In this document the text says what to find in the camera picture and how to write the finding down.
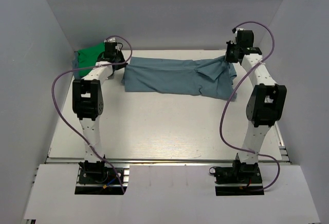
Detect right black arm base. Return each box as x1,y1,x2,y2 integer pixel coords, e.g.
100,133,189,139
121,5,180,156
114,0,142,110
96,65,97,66
209,159,264,196

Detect folded blue-grey t-shirt underneath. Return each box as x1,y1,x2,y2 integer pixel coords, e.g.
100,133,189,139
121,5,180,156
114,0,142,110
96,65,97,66
72,51,79,69

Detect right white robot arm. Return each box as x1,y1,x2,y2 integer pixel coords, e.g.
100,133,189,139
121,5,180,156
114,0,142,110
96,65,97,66
225,28,287,165

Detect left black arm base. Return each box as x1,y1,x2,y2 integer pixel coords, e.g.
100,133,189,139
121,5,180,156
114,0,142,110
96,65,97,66
75,161,129,195

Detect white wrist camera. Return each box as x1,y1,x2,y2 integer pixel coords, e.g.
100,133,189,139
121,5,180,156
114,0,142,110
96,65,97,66
104,36,120,44
231,27,240,44

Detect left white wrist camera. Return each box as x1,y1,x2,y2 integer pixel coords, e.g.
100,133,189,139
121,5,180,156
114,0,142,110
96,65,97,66
104,36,120,44

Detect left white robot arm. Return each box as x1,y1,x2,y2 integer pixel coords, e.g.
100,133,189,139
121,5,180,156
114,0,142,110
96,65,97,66
72,37,126,163

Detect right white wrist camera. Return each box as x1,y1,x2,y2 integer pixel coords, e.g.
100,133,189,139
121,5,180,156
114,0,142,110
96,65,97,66
231,27,240,44

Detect folded green t-shirt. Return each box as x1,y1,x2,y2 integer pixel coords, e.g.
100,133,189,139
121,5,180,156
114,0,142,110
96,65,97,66
76,42,105,68

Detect blue-grey t-shirt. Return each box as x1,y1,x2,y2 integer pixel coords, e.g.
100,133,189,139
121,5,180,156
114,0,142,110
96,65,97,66
121,56,237,100

